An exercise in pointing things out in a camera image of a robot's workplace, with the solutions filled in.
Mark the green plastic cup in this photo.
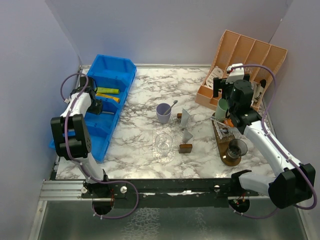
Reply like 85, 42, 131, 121
215, 98, 229, 121

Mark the clear square toothbrush holder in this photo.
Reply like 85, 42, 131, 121
212, 122, 240, 147

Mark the clear plastic cup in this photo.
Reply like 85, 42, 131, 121
154, 133, 173, 163

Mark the blue plastic bin organizer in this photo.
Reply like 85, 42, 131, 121
48, 54, 138, 163

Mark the brown oval wooden tray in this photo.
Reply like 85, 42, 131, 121
211, 113, 242, 167

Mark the dark blue plastic cup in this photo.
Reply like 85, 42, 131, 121
223, 139, 248, 160

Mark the lilac plastic cup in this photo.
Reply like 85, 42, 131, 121
156, 103, 171, 124

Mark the white oval soap packet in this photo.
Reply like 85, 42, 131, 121
205, 66, 224, 89

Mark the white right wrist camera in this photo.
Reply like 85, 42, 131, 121
226, 63, 245, 84

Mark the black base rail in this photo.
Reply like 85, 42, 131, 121
81, 177, 257, 209

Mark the peach compartment organizer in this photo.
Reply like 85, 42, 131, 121
195, 30, 288, 110

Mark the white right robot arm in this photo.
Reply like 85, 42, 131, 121
213, 77, 318, 209

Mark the brown lid clear box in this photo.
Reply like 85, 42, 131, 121
177, 113, 183, 123
178, 143, 193, 154

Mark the white toothpaste tube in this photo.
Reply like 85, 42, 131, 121
229, 127, 242, 139

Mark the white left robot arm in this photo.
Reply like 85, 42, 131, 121
50, 73, 111, 198

